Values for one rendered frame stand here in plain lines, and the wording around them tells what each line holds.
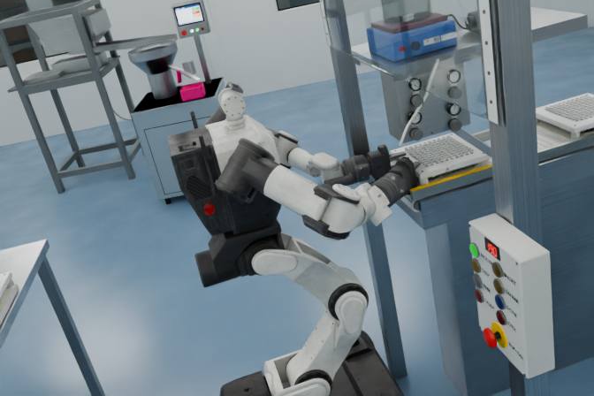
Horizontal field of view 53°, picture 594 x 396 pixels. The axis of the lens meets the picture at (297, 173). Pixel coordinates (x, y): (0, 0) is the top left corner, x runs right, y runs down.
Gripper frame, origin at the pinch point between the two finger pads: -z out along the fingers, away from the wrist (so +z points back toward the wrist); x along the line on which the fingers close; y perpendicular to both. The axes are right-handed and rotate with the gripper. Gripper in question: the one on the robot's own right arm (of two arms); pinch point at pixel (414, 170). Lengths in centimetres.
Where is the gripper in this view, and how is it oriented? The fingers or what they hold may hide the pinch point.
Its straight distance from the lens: 195.2
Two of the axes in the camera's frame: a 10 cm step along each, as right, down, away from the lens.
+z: -6.7, 4.2, -6.1
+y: 7.1, 1.3, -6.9
